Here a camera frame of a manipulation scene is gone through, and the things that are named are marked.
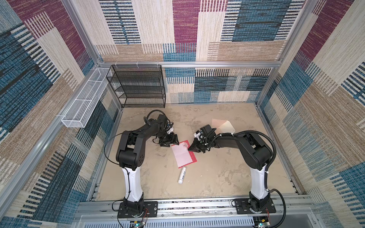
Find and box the aluminium mounting rail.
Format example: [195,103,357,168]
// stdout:
[71,194,324,228]

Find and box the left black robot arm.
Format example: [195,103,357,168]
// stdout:
[116,110,179,216]

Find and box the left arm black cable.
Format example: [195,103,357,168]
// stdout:
[103,109,172,228]

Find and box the pale pink open envelope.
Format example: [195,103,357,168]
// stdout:
[211,119,235,135]

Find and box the black wire mesh shelf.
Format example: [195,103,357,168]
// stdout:
[106,65,166,108]

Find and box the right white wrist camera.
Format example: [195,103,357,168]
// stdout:
[194,131,203,141]

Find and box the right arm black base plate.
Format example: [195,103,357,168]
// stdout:
[232,197,277,214]

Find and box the white wire mesh basket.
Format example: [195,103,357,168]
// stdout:
[61,68,109,128]

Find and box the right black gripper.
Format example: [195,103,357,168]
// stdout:
[188,137,210,153]

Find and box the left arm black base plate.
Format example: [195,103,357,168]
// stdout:
[117,201,158,219]

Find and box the white glue stick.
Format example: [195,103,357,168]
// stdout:
[178,166,186,184]

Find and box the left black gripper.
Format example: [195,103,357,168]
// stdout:
[155,132,179,147]

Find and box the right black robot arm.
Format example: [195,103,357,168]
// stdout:
[188,125,277,213]

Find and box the pink red letter card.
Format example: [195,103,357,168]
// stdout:
[171,140,197,168]

